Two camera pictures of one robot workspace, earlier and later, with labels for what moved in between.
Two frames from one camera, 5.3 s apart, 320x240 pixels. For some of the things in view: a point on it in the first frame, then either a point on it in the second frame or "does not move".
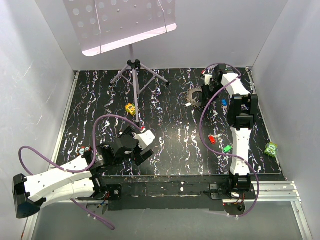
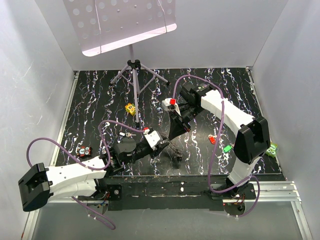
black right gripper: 206,96 to 176,127
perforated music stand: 103,25 does not move
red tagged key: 211,139 does not move
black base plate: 203,192 does not move
